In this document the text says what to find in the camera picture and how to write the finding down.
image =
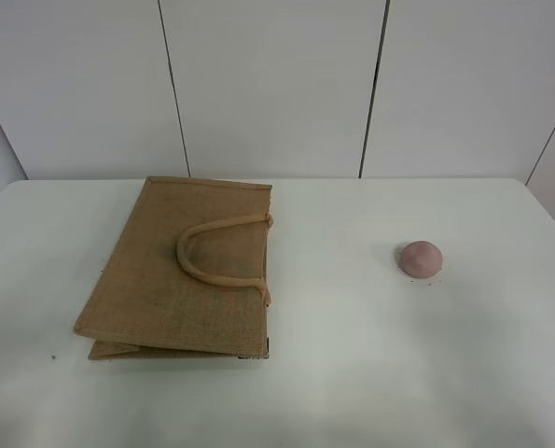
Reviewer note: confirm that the pink peach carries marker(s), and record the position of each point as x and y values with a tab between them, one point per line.
419	259

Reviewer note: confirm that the brown linen tote bag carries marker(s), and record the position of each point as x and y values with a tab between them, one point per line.
188	275

